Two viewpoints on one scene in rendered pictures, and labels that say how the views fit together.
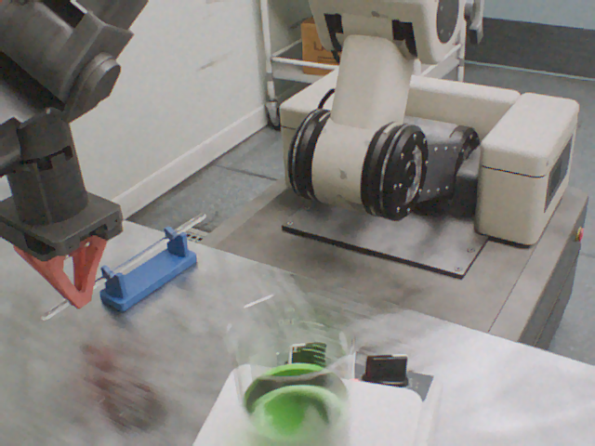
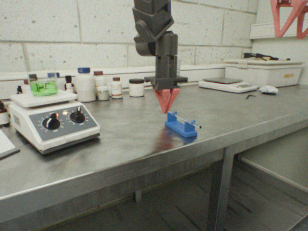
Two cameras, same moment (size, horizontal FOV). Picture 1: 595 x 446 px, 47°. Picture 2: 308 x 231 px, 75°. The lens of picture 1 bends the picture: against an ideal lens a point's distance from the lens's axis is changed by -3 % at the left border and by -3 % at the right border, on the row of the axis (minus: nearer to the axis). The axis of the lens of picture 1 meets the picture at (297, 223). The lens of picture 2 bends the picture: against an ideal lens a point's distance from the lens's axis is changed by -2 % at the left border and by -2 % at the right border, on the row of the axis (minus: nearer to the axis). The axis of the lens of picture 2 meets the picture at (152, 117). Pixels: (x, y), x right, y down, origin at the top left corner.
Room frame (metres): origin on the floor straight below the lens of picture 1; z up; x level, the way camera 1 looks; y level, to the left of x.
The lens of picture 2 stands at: (0.69, -0.31, 0.93)
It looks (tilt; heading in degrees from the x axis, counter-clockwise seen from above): 18 degrees down; 115
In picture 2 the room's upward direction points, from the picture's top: straight up
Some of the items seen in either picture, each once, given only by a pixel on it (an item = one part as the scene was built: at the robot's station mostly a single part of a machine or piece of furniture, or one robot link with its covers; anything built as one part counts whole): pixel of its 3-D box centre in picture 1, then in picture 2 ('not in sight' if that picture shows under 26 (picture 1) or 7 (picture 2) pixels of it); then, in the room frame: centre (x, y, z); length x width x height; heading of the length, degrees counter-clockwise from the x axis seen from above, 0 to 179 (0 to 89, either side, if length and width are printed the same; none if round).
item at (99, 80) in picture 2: not in sight; (98, 83); (0.11, 0.39, 0.80); 0.06 x 0.06 x 0.11
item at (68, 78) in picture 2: not in sight; (69, 87); (0.03, 0.29, 0.80); 0.04 x 0.04 x 0.10
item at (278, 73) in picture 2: not in sight; (261, 71); (0.76, 1.12, 0.82); 0.37 x 0.31 x 0.14; 54
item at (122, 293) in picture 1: (147, 265); (180, 122); (0.55, 0.15, 0.77); 0.10 x 0.03 x 0.04; 140
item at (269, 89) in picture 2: not in sight; (269, 89); (0.79, 0.78, 0.77); 0.08 x 0.08 x 0.04; 62
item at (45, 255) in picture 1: (61, 256); (168, 96); (0.50, 0.20, 0.82); 0.07 x 0.07 x 0.09; 50
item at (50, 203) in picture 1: (47, 187); (166, 70); (0.49, 0.20, 0.89); 0.10 x 0.07 x 0.07; 50
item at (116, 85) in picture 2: not in sight; (116, 87); (0.19, 0.40, 0.79); 0.05 x 0.05 x 0.09
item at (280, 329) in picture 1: (300, 393); (41, 79); (0.26, 0.00, 0.88); 0.07 x 0.06 x 0.08; 77
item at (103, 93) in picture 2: not in sight; (103, 93); (0.16, 0.34, 0.78); 0.05 x 0.05 x 0.05
